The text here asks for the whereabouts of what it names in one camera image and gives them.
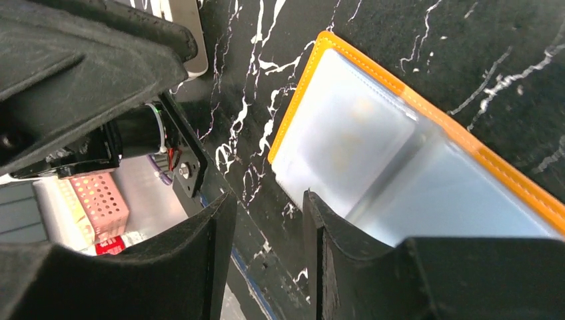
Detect orange leather card holder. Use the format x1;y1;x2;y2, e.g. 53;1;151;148
268;31;564;246

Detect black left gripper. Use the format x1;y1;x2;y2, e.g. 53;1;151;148
1;0;198;179

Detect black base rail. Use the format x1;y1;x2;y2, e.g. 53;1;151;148
162;93;311;319

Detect pink perforated basket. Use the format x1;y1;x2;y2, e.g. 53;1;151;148
69;173;129;242

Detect white whiteboard eraser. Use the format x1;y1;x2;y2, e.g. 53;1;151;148
128;0;209;83

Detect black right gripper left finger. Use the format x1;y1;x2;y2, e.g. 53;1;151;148
1;193;237;319

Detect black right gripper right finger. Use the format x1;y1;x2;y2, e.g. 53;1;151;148
302;191;564;319

